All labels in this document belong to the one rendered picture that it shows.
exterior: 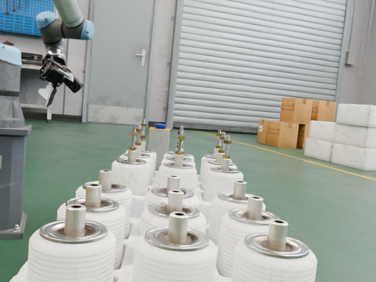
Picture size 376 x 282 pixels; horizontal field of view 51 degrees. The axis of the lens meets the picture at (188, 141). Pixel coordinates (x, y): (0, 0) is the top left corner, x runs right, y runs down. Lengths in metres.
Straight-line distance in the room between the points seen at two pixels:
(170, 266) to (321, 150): 3.62
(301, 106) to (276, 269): 4.48
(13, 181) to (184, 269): 0.82
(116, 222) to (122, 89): 5.62
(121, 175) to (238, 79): 5.79
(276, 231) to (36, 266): 0.27
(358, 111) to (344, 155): 0.41
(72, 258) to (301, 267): 0.24
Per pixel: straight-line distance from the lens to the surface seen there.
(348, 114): 3.76
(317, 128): 4.10
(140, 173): 0.98
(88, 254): 0.45
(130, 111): 6.18
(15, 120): 1.19
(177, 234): 0.46
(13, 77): 1.20
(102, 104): 6.12
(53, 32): 1.68
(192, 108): 6.38
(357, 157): 3.65
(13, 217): 1.22
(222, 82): 6.58
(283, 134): 4.79
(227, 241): 0.59
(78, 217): 0.47
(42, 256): 0.46
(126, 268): 0.57
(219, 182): 0.97
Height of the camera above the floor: 0.41
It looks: 5 degrees down
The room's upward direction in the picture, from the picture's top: 5 degrees clockwise
